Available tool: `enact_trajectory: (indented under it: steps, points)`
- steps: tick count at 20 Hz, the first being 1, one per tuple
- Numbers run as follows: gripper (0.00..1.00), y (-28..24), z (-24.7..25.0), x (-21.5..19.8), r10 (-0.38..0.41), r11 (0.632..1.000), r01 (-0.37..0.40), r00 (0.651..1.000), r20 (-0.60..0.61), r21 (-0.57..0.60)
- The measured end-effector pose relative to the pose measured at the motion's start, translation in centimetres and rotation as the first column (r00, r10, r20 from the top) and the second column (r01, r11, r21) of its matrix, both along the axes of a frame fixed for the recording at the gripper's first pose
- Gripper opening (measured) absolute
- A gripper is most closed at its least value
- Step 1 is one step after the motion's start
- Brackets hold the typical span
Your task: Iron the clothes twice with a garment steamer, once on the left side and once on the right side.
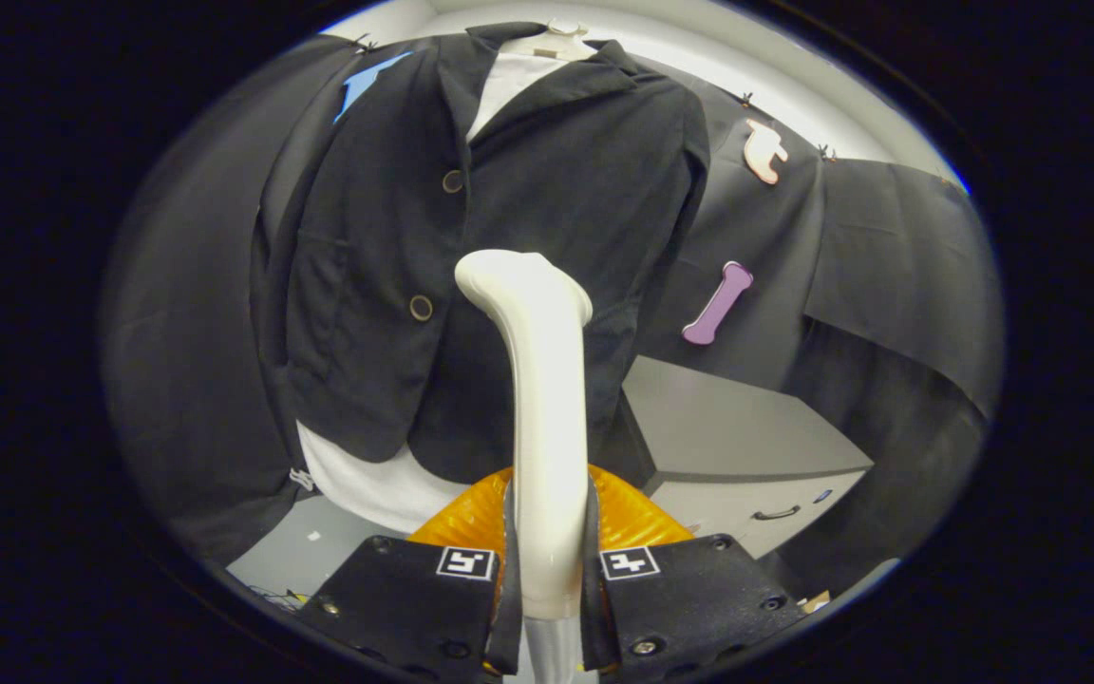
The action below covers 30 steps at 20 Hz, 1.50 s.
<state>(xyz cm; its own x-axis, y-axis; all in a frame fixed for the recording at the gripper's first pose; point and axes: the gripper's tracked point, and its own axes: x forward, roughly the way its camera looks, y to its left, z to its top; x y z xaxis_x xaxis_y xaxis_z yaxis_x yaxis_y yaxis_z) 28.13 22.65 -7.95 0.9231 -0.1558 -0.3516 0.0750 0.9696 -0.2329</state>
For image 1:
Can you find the black backdrop cloth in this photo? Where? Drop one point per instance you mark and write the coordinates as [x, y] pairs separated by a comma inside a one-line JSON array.
[[889, 256]]

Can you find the black blazer jacket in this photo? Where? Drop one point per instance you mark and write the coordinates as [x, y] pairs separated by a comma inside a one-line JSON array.
[[566, 161]]

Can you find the grey cabinet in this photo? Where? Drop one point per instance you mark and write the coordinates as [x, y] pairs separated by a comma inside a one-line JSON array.
[[727, 418]]

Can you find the white shirt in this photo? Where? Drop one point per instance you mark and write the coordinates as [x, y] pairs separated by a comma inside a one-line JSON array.
[[376, 484]]

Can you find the white clothes hanger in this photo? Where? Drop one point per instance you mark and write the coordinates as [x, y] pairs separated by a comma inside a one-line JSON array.
[[547, 46]]

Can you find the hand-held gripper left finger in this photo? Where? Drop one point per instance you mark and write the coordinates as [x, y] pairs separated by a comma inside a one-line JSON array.
[[395, 598]]

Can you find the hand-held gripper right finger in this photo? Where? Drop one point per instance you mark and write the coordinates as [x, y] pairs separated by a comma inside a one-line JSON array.
[[689, 598]]

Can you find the small white clip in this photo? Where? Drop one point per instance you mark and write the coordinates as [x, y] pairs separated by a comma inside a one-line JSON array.
[[302, 478]]

